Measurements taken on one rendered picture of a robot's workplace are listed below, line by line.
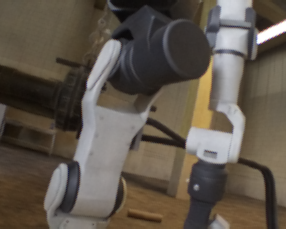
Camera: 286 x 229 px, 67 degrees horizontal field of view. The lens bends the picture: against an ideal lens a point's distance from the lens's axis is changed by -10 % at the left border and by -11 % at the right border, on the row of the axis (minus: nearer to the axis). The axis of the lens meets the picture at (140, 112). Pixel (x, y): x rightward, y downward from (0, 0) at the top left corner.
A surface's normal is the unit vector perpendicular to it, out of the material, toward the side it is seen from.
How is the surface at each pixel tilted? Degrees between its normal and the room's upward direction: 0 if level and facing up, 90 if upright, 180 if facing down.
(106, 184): 84
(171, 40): 91
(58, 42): 90
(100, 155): 98
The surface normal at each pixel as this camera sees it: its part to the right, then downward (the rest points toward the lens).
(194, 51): 0.49, -0.02
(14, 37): 0.30, -0.10
